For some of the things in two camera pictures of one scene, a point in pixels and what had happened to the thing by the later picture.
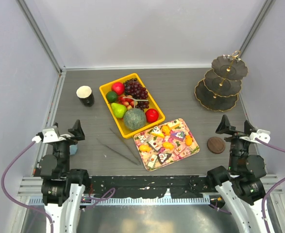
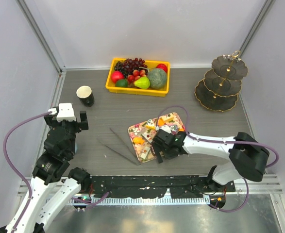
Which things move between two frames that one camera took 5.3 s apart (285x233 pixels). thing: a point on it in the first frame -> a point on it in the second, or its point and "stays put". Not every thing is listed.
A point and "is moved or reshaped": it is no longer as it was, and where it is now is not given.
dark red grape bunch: x=132 y=87 -> x=128 y=66
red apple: x=118 y=87 -> x=116 y=75
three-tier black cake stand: x=220 y=90 stays put
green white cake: x=152 y=160 -> x=144 y=154
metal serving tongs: x=138 y=163 stays put
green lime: x=111 y=96 -> x=121 y=83
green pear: x=120 y=110 -> x=143 y=82
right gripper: x=225 y=126 -> x=165 y=154
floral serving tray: x=165 y=144 is moved or reshaped
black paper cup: x=84 y=93 stays put
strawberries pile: x=128 y=101 -> x=137 y=74
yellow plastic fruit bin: x=153 y=106 -> x=113 y=88
